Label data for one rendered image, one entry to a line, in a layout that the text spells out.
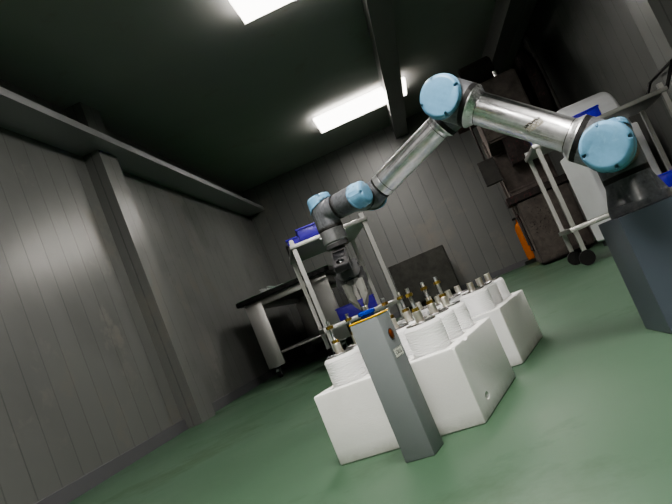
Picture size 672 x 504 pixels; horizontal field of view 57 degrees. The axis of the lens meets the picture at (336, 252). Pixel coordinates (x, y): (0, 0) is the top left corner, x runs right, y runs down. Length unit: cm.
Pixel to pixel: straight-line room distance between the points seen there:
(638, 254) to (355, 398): 76
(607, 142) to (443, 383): 66
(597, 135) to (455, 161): 804
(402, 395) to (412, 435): 9
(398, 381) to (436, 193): 820
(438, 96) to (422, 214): 781
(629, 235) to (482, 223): 785
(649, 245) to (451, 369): 57
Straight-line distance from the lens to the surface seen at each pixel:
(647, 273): 165
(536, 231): 706
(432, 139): 182
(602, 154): 155
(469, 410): 145
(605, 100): 605
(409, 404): 134
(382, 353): 133
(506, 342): 196
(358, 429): 156
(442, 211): 943
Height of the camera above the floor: 34
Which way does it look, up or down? 6 degrees up
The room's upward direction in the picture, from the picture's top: 23 degrees counter-clockwise
